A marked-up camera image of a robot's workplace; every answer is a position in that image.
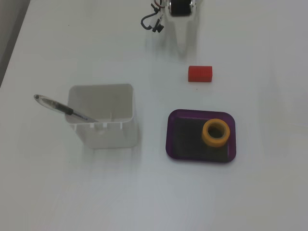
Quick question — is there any red cube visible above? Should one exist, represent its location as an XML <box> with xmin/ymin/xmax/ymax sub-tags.
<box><xmin>188</xmin><ymin>65</ymin><xmax>213</xmax><ymax>83</ymax></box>

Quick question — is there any black ballpoint pen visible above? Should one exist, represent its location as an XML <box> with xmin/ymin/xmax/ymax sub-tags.
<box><xmin>33</xmin><ymin>94</ymin><xmax>99</xmax><ymax>123</ymax></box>

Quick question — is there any yellow masking tape roll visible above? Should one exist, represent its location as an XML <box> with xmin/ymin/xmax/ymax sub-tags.
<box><xmin>201</xmin><ymin>118</ymin><xmax>231</xmax><ymax>147</ymax></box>

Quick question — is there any black cable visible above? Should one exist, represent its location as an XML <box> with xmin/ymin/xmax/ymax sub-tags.
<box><xmin>140</xmin><ymin>13</ymin><xmax>165</xmax><ymax>30</ymax></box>

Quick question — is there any white plastic box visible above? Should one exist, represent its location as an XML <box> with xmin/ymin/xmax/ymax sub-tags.
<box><xmin>67</xmin><ymin>83</ymin><xmax>140</xmax><ymax>149</ymax></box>

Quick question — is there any purple metal tray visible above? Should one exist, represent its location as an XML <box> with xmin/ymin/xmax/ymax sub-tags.
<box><xmin>165</xmin><ymin>109</ymin><xmax>237</xmax><ymax>165</ymax></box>

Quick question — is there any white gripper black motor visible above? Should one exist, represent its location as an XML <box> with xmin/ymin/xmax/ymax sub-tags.
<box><xmin>167</xmin><ymin>0</ymin><xmax>200</xmax><ymax>59</ymax></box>

